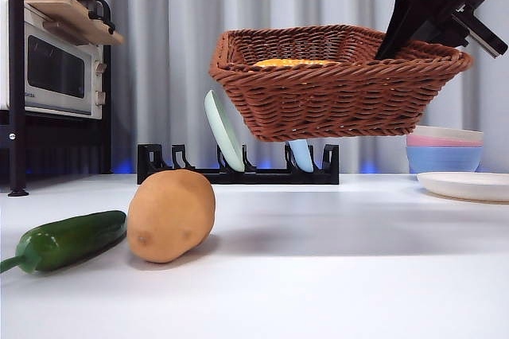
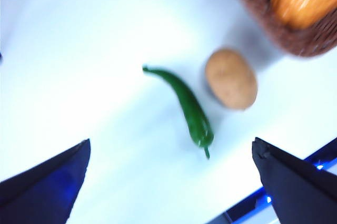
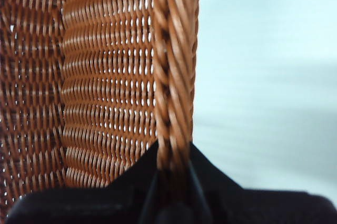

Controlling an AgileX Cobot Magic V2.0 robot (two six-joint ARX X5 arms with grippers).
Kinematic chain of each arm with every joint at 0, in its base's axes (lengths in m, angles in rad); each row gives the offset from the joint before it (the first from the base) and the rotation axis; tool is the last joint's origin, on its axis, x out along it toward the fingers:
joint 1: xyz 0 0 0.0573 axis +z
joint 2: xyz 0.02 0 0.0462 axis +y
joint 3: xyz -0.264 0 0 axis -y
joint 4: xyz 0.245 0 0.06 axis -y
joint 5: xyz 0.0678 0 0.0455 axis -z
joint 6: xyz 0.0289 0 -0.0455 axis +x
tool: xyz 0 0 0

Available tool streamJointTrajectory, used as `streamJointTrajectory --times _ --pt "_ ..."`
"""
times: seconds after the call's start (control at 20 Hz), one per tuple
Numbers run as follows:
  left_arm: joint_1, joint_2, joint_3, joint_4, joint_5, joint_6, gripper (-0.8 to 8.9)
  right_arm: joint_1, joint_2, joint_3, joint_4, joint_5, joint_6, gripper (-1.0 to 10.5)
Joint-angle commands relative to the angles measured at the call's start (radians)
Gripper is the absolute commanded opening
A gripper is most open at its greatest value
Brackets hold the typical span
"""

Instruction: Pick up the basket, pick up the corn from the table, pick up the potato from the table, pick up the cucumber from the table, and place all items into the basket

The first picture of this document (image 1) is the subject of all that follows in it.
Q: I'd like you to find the blue bowl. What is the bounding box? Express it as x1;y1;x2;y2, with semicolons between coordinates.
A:
405;146;484;175

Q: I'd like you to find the light blue plate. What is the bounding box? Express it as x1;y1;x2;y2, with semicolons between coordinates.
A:
288;138;315;173

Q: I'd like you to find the wooden cutting board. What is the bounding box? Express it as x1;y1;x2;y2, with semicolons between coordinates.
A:
24;0;126;47

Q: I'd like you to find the tan potato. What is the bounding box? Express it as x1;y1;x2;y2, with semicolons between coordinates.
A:
126;169;217;264

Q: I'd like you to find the black dish rack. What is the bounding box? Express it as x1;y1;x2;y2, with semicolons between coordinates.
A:
137;142;340;186

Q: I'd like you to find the pink bowl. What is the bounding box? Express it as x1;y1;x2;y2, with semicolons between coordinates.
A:
406;134;484;148

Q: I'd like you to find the white plate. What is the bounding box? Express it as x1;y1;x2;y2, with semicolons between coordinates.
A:
416;171;509;203

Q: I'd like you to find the pale green plate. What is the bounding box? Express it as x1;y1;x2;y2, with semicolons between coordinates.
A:
204;90;246;173

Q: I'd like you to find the green cucumber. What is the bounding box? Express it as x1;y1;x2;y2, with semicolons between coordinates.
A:
0;210;127;275

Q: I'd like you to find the white toaster oven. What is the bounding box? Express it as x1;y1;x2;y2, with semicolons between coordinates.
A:
0;0;108;121

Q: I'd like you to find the grey curtain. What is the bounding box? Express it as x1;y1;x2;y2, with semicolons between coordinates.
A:
23;0;509;176

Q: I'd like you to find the beige bowl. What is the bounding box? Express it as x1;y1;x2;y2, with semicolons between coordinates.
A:
407;125;485;143

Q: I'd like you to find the brown wicker basket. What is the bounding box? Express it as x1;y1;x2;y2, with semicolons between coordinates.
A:
208;24;474;143

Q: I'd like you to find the orange corn cob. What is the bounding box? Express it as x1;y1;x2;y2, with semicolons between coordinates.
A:
252;58;341;68

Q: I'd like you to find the black metal shelf frame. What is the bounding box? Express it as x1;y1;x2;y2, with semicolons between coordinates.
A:
0;0;116;197

